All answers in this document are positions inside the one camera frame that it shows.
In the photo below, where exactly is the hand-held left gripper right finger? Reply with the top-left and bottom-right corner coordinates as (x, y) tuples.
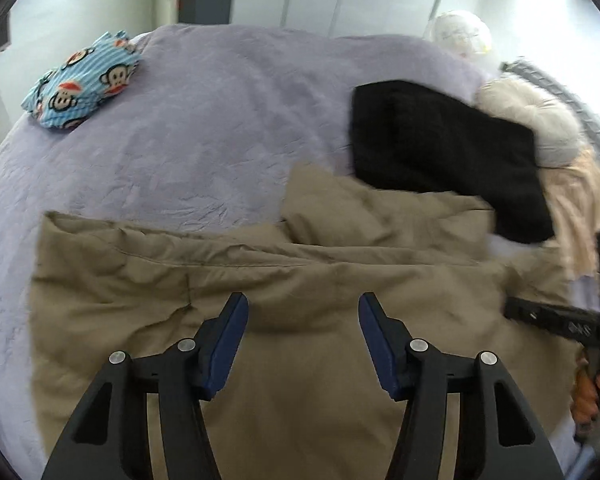
(357, 291), (566, 480)

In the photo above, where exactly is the black folded garment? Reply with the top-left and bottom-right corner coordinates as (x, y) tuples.
(350, 80), (556, 245)

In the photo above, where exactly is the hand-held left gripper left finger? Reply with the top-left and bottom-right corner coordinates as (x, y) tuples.
(40, 291), (251, 480)

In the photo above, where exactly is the grey quilted headboard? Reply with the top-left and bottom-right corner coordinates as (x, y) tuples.
(500, 57), (600, 161)

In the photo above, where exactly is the person's right hand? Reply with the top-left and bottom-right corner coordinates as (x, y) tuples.
(571, 352), (600, 426)

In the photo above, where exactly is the round cream velvet pillow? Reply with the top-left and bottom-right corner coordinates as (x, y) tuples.
(475, 80), (588, 168)

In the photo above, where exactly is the blue monkey print cloth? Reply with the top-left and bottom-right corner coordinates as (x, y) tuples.
(21, 31), (145, 132)

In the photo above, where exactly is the khaki puffer jacket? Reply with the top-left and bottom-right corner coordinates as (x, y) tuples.
(27, 162), (581, 480)

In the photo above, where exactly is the cream striped garment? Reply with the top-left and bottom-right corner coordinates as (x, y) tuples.
(542, 150), (600, 281)

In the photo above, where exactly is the white floral cushion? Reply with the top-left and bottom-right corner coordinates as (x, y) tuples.
(427, 10), (493, 58)

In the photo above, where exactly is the bed with lavender cover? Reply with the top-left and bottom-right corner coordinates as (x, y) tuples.
(0, 22), (600, 480)

